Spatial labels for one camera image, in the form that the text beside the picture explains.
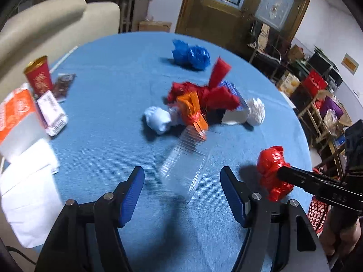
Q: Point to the large white paper napkin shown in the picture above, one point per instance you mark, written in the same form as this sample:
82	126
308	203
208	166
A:
28	204

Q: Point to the red mesh basket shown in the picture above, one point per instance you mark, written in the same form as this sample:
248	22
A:
317	212

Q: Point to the orange and white tissue pack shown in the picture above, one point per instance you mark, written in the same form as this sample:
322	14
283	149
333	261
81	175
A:
17	113

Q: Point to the wooden chair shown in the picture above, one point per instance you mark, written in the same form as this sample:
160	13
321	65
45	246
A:
312	110

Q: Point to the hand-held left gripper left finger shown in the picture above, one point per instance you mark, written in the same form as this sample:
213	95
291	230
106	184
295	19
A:
132	192

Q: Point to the person's right hand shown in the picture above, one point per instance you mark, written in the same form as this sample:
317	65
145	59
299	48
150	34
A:
340	238

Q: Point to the red gift bag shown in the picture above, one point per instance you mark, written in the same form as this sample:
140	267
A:
314	83

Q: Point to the white crumpled bag left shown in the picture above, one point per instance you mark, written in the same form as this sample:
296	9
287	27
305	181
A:
157	119

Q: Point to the metal chair with clothes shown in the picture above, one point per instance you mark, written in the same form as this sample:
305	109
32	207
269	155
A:
266	42

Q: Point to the purple bag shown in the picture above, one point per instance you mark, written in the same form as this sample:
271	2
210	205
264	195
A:
331	106

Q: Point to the wooden radiator cabinet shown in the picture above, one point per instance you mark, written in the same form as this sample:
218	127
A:
136	11

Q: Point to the blue and white carton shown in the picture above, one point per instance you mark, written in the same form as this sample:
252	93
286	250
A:
235	116

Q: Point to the blue plastic bag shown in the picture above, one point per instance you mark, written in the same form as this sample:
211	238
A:
188	55

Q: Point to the yellow wall sign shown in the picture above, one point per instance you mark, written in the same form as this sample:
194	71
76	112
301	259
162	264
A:
349	63

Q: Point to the blue tablecloth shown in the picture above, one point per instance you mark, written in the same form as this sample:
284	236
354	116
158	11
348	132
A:
113	147

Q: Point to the brown cardboard box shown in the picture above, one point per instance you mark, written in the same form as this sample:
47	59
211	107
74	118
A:
154	27

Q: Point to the large red plastic bag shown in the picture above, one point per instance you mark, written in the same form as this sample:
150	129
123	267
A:
218	93

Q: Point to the clear plastic container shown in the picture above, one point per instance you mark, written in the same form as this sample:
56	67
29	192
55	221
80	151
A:
184	167

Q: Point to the pink and white small box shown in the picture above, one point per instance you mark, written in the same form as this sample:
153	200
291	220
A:
52	110

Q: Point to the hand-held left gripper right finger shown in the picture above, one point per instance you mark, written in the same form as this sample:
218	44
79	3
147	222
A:
231	192

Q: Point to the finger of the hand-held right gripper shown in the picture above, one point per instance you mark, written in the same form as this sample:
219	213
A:
306	178

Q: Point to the wooden door with glass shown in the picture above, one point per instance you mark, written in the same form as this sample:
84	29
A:
215	19

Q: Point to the orange plastic bag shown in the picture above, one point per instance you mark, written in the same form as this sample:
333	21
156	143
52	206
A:
190	104

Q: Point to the small red plastic bag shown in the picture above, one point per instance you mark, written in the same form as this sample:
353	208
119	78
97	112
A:
269	161

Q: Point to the folded white paper napkin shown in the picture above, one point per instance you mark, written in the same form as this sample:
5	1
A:
39	155

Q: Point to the beige sofa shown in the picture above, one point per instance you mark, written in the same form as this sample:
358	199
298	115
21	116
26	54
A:
56	25

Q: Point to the yellow printed cardboard box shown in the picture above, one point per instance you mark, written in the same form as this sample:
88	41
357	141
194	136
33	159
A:
287	83

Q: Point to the white crumpled bag right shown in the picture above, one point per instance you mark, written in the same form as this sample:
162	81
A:
256	112

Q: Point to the black monitor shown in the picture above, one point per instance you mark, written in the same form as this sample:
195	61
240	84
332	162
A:
319	62

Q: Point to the dark snack packet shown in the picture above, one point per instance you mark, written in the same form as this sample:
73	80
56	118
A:
63	86

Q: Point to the white crumpled bag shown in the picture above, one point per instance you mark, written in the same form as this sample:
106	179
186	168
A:
256	112
157	119

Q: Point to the red paper cup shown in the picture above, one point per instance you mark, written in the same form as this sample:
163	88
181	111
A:
39	79

